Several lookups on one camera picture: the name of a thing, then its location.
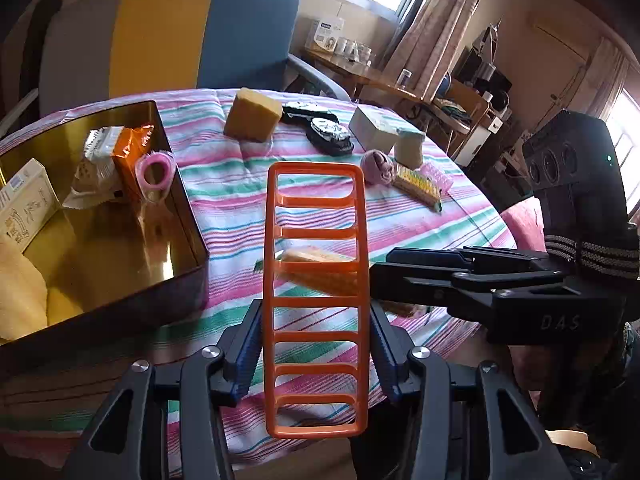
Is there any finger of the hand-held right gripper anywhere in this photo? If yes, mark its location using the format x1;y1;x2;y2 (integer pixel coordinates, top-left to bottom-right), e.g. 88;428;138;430
369;262;566;318
385;247;551;273

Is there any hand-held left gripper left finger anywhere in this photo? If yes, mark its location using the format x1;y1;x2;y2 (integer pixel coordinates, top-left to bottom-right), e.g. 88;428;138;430
62;299;265;480

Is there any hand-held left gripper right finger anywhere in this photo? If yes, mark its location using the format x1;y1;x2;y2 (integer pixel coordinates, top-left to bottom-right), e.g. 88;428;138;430
369;304;571;480

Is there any orange plastic basket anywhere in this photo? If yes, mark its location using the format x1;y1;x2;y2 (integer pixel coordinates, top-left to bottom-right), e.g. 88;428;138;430
263;161;372;440

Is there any pink hair roller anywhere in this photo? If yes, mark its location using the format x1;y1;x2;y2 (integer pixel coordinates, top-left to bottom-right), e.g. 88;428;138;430
137;152;177;203
420;164;455;198

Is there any gold tin container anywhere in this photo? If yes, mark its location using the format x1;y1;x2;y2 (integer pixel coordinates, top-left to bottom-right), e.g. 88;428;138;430
0;100;210;376

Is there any orange white snack packet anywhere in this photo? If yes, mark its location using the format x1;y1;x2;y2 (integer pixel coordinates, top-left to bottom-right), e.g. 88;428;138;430
62;124;156;208

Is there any large yellow sponge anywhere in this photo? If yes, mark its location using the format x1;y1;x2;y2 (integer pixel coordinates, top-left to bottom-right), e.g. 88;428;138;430
223;87;283;143

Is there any pale yellow sponge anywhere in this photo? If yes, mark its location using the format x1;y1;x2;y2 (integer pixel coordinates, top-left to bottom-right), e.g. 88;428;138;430
0;240;56;343

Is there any white cardboard box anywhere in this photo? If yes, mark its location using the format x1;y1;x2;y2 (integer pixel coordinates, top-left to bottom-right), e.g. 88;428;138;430
0;157;62;253

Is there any person's right forearm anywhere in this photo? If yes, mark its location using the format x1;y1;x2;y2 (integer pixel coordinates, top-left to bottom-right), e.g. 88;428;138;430
570;322;640;466

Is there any pink quilt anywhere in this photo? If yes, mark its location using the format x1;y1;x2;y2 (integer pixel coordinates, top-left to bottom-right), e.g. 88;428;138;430
500;195;548;261

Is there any pink sock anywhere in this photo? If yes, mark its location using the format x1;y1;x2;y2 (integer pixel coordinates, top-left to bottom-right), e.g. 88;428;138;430
361;150;401;186

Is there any small beige box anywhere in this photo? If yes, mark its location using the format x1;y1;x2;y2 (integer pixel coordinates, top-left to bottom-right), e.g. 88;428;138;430
394;127;426;170

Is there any white cabinet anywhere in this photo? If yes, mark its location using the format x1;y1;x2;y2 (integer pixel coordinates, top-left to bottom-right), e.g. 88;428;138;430
452;110;506;166

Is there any wooden chair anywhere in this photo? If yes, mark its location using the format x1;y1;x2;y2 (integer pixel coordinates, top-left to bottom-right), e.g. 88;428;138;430
432;80;493;136

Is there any grey white box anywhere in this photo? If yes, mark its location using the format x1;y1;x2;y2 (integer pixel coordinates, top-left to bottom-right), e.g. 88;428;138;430
348;105;401;156

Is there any cluttered shelf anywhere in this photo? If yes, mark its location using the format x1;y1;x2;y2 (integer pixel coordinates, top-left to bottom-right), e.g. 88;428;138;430
452;20;513;111

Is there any round black silver case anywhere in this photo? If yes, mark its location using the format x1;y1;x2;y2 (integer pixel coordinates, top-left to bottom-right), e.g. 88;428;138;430
306;116;355;155

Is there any row of white jars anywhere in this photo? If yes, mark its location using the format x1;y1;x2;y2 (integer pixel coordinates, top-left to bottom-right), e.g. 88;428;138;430
332;36;376;63

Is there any white carton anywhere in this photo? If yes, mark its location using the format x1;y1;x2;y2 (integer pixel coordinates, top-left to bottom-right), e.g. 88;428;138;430
306;17;346;53

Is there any grey yellow blue armchair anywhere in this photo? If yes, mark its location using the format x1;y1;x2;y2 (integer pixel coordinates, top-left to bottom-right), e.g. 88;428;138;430
0;0;353;131

